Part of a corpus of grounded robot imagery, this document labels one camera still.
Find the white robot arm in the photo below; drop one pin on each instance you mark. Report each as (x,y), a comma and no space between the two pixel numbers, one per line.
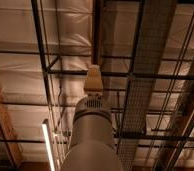
(92,144)

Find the fluorescent tube light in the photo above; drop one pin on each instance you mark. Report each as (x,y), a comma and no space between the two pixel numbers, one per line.
(49,147)

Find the wooden ceiling beam right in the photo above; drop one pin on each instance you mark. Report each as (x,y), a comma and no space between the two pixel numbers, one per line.
(181,127)

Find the wooden ceiling beam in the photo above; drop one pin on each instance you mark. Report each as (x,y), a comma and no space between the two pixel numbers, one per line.
(181,127)
(9,136)

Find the black steel truss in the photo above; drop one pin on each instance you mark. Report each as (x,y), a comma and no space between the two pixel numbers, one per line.
(53,99)

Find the wooden ceiling beam left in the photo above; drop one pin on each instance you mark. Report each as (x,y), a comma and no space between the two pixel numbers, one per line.
(9,136)

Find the wire mesh cable tray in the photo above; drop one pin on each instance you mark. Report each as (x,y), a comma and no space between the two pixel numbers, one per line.
(152,29)

